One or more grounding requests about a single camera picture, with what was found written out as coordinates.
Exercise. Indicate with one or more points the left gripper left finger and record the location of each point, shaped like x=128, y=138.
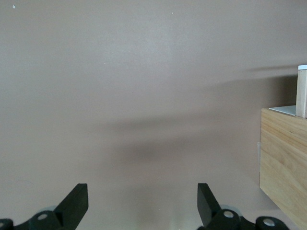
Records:
x=69, y=210

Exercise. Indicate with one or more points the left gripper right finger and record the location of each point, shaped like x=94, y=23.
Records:
x=211, y=215

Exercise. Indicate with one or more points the light wooden drawer cabinet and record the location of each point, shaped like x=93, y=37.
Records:
x=283, y=155

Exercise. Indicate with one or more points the brown table cover sheet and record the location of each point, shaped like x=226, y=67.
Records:
x=120, y=72

